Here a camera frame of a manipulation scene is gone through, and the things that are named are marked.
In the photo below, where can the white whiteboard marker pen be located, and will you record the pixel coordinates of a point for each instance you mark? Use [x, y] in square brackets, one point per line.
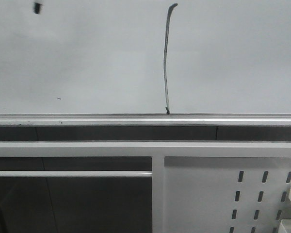
[37, 6]

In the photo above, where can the white whiteboard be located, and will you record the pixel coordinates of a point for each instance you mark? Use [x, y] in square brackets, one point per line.
[110, 56]

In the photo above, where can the white perforated panel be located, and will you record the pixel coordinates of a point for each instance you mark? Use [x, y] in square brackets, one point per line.
[226, 195]

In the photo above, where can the white lower plastic bin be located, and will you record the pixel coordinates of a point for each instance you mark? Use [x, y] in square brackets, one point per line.
[285, 226]

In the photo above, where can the white metal frame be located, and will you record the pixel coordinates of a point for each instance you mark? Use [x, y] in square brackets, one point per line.
[158, 151]

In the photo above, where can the aluminium whiteboard tray rail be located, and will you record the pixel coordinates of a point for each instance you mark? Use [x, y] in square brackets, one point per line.
[145, 119]

